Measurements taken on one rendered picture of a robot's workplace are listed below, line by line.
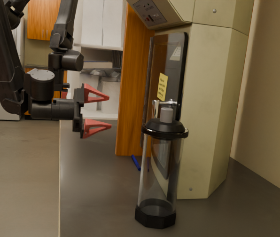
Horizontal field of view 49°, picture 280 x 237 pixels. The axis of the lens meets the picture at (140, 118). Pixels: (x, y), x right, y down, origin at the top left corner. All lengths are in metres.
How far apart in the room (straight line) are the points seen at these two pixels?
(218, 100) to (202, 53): 0.13
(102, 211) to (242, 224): 0.35
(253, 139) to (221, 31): 0.57
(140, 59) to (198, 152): 0.45
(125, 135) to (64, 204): 0.45
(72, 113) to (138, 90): 0.40
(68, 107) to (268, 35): 0.80
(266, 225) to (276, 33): 0.68
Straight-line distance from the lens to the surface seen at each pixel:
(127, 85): 1.14
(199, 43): 0.81
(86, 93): 0.87
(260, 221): 0.88
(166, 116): 0.68
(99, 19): 2.13
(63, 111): 0.81
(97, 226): 0.73
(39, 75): 0.79
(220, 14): 0.84
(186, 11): 0.80
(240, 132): 1.36
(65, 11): 1.24
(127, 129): 1.17
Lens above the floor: 1.32
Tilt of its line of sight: 11 degrees down
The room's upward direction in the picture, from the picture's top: 5 degrees clockwise
